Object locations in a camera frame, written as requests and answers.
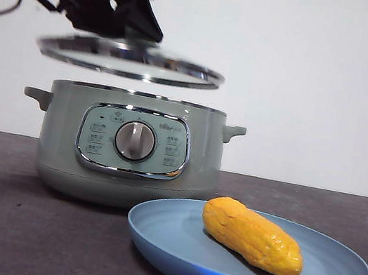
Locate pale green electric steamer pot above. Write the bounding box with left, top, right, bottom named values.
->
left=6, top=71, right=251, bottom=228

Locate yellow corn cob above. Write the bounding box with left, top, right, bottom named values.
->
left=192, top=192, right=313, bottom=275

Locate blue round plate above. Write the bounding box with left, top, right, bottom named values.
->
left=117, top=187, right=368, bottom=275

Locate glass lid with green knob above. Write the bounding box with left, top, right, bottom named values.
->
left=32, top=21, right=230, bottom=97

